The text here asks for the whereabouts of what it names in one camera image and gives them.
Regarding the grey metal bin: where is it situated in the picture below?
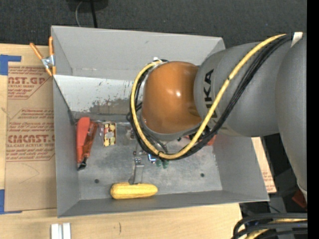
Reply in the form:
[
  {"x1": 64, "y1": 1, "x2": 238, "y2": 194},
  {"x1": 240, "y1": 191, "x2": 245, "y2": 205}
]
[{"x1": 50, "y1": 25, "x2": 270, "y2": 218}]

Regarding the small colourful printed box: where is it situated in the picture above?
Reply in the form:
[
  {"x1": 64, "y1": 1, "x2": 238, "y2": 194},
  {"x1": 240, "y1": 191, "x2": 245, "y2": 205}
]
[{"x1": 102, "y1": 121, "x2": 117, "y2": 147}]

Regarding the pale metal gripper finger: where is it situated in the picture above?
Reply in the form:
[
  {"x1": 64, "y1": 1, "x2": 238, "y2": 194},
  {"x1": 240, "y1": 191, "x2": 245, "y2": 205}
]
[{"x1": 129, "y1": 157, "x2": 146, "y2": 185}]

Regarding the yellow corn cob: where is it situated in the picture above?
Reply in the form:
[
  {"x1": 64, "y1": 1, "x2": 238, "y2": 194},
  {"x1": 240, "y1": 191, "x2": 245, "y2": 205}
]
[{"x1": 110, "y1": 182, "x2": 159, "y2": 200}]

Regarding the brown cardboard board, red print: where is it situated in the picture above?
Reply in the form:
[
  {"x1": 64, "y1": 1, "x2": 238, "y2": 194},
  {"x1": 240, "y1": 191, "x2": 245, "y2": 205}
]
[{"x1": 0, "y1": 43, "x2": 277, "y2": 214}]

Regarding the orange-red block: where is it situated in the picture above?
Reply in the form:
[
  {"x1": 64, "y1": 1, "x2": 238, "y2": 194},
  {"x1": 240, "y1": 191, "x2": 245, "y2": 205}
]
[{"x1": 205, "y1": 133, "x2": 217, "y2": 146}]

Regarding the orange-red foil packet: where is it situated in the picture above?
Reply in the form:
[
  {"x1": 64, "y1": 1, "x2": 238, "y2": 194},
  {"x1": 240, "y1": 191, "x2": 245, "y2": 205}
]
[{"x1": 76, "y1": 117, "x2": 98, "y2": 171}]

